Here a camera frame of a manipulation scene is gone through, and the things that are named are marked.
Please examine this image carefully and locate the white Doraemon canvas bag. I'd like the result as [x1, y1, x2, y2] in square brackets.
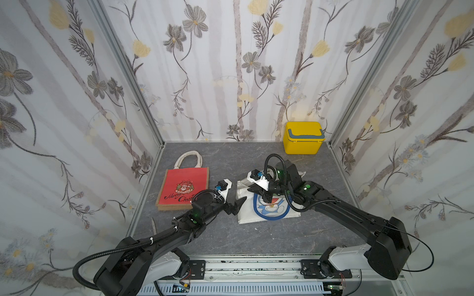
[237, 180, 301, 224]

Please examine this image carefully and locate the red Christmas jute bag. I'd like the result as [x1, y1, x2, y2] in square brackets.
[156, 150, 209, 211]

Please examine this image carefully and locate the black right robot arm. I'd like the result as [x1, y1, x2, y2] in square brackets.
[247, 162, 412, 280]

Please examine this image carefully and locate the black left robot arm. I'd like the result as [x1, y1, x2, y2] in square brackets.
[93, 190, 247, 296]

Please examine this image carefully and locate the yellow lunch box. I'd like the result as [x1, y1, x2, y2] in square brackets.
[283, 122, 325, 155]

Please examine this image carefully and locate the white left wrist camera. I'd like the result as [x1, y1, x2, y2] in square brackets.
[215, 179, 232, 199]

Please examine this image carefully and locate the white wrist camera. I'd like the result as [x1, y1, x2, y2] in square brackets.
[246, 169, 270, 191]
[215, 179, 232, 199]

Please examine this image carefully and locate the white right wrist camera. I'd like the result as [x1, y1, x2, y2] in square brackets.
[246, 169, 270, 191]

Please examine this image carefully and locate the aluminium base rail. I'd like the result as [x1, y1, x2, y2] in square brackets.
[139, 252, 413, 296]

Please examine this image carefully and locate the white slotted cable duct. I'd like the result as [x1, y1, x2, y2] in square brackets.
[138, 282, 332, 296]

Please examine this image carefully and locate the black corrugated cable conduit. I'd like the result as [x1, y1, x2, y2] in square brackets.
[72, 227, 178, 291]

